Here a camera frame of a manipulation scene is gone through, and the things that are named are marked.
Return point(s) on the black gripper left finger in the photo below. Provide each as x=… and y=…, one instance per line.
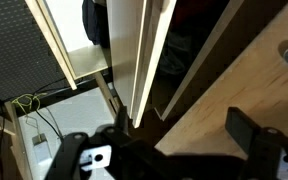
x=79, y=154

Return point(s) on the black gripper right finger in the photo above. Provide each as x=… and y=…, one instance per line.
x=261, y=144

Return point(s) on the wooden drawer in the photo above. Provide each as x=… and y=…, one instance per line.
x=60, y=22
x=137, y=30

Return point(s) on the white power adapter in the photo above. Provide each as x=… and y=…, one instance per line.
x=41, y=149

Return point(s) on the wooden bed frame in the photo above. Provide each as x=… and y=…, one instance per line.
x=256, y=82

